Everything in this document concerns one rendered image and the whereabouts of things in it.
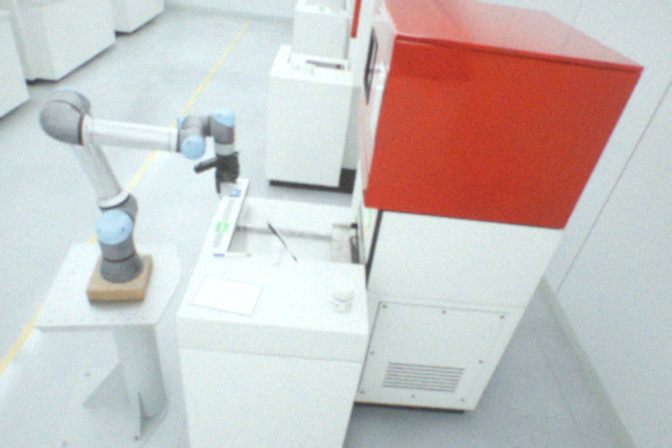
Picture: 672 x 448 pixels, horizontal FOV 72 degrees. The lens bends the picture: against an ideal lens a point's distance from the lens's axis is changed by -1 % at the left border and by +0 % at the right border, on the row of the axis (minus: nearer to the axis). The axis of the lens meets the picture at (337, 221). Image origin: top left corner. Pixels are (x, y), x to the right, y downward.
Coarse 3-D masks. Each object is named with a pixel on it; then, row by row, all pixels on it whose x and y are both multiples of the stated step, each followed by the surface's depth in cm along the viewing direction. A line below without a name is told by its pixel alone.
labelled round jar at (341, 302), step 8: (336, 280) 156; (344, 280) 156; (336, 288) 152; (344, 288) 153; (352, 288) 153; (336, 296) 154; (344, 296) 153; (352, 296) 156; (336, 304) 155; (344, 304) 155
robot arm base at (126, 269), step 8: (128, 256) 165; (136, 256) 169; (104, 264) 165; (112, 264) 164; (120, 264) 164; (128, 264) 166; (136, 264) 169; (144, 264) 175; (104, 272) 167; (112, 272) 165; (120, 272) 165; (128, 272) 167; (136, 272) 169; (112, 280) 166; (120, 280) 166; (128, 280) 168
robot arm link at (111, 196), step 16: (64, 96) 141; (80, 96) 147; (80, 112) 142; (80, 160) 155; (96, 160) 156; (96, 176) 158; (112, 176) 163; (96, 192) 164; (112, 192) 164; (128, 192) 171; (112, 208) 166; (128, 208) 169
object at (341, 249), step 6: (336, 228) 210; (336, 240) 203; (342, 240) 204; (336, 246) 200; (342, 246) 200; (348, 246) 201; (336, 252) 196; (342, 252) 197; (348, 252) 197; (336, 258) 193; (342, 258) 193; (348, 258) 194
